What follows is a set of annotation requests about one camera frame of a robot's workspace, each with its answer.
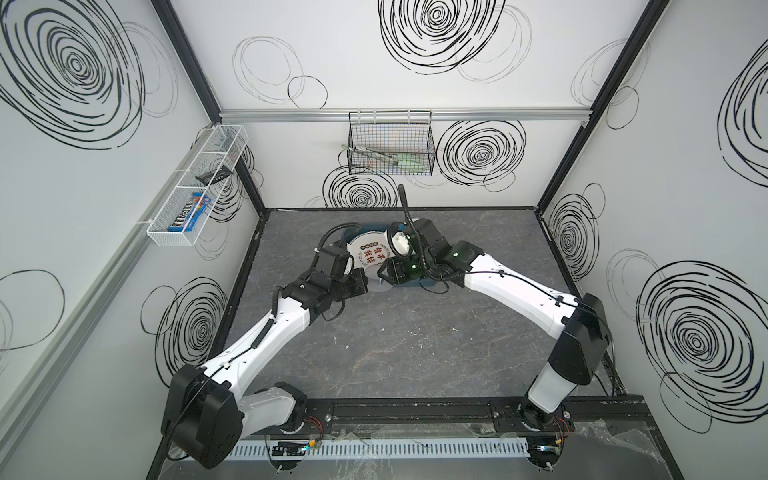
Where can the black remote control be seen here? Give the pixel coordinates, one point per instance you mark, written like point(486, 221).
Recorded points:
point(214, 176)

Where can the green item in basket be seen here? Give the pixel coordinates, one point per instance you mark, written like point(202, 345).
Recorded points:
point(414, 163)

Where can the teal plastic bin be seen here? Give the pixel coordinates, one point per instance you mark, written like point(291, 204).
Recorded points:
point(360, 231)

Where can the black mounting rail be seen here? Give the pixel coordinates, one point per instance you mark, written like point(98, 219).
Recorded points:
point(505, 414)

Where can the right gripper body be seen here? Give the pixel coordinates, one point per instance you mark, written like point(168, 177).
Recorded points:
point(389, 270)

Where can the white plate red symbols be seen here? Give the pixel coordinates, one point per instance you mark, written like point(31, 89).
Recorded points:
point(369, 250)

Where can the white wire shelf basket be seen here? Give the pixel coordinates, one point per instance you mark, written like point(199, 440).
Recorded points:
point(217, 146)

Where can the blue candy packet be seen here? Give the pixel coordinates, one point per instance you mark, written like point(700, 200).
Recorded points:
point(195, 206)

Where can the metal tongs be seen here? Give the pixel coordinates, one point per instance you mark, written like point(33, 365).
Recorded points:
point(370, 154)

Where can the white slotted cable duct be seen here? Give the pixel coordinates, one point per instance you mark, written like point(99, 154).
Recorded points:
point(355, 449)

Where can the black wire basket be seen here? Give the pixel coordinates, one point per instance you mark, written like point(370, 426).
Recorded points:
point(391, 132)

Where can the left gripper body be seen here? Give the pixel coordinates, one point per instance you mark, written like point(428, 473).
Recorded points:
point(358, 282)

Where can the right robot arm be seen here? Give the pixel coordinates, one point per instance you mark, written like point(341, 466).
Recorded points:
point(577, 324)

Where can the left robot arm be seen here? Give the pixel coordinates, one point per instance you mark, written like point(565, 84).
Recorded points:
point(208, 409)

